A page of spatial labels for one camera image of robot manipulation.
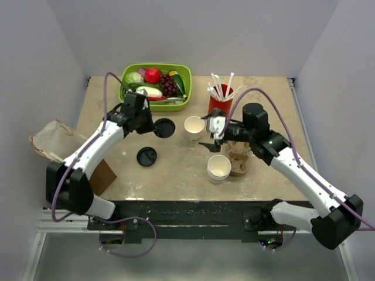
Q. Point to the green toy cabbage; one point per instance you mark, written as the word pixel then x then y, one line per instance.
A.
pixel 133 77

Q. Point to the purple toy onion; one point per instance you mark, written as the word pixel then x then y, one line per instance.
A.
pixel 142 71

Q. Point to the red straw holder cup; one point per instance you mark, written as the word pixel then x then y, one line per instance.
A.
pixel 222 105

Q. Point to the purple toy grapes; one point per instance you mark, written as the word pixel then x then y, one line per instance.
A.
pixel 168 86

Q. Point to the red toy apple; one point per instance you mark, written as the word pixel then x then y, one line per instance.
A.
pixel 152 75

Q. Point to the green toy cucumber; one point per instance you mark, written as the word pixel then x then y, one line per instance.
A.
pixel 179 82

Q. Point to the white wrapped straw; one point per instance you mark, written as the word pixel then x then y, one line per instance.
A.
pixel 213 92
pixel 229 85
pixel 233 94
pixel 217 83

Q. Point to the black coffee cup lid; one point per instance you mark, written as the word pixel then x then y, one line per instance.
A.
pixel 147 156
pixel 168 128

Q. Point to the stack of white paper cups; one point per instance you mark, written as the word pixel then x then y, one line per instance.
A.
pixel 218 169

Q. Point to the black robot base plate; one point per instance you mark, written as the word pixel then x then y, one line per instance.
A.
pixel 208 220

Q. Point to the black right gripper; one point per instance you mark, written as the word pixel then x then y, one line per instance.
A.
pixel 212 147

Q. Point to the white toy radish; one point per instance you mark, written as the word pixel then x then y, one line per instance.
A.
pixel 151 92

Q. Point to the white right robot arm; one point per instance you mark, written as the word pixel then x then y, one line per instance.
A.
pixel 333 216

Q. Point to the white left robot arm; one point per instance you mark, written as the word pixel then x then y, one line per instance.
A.
pixel 68 182

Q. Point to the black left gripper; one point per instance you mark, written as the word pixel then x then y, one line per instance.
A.
pixel 149 127

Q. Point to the aluminium frame rail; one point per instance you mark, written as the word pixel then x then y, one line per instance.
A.
pixel 344 250

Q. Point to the red toy chili pepper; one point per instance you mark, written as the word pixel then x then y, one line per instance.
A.
pixel 155 99

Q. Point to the brown pulp cup carrier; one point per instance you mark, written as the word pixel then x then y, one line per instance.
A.
pixel 238 154

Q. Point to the brown paper takeout bag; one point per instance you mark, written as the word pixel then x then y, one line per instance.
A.
pixel 56 141

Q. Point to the green plastic produce bin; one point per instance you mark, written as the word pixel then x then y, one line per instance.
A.
pixel 174 104

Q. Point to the white paper coffee cup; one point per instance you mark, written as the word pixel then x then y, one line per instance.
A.
pixel 194 127

